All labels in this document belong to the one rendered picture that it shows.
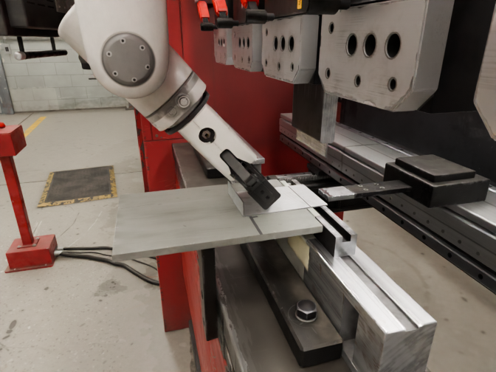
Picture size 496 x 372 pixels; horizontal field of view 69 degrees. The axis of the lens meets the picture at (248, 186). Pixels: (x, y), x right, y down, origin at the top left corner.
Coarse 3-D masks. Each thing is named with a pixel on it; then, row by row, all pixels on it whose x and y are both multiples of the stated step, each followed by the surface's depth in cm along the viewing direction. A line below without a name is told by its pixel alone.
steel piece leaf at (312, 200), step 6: (288, 186) 60; (294, 186) 60; (300, 186) 60; (294, 192) 57; (300, 192) 57; (306, 192) 57; (312, 192) 57; (300, 198) 55; (306, 198) 55; (312, 198) 55; (318, 198) 55; (312, 204) 53; (318, 204) 53; (324, 204) 53
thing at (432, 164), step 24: (408, 168) 60; (432, 168) 58; (456, 168) 58; (336, 192) 57; (360, 192) 57; (384, 192) 57; (408, 192) 60; (432, 192) 55; (456, 192) 56; (480, 192) 57
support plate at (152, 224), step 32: (160, 192) 58; (192, 192) 58; (224, 192) 58; (128, 224) 48; (160, 224) 48; (192, 224) 48; (224, 224) 48; (288, 224) 48; (320, 224) 48; (128, 256) 41
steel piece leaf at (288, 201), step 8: (232, 192) 54; (240, 192) 57; (280, 192) 57; (288, 192) 57; (232, 200) 54; (240, 200) 50; (248, 200) 54; (280, 200) 54; (288, 200) 54; (296, 200) 54; (240, 208) 51; (248, 208) 52; (256, 208) 52; (272, 208) 52; (280, 208) 52; (288, 208) 52; (296, 208) 52; (304, 208) 52
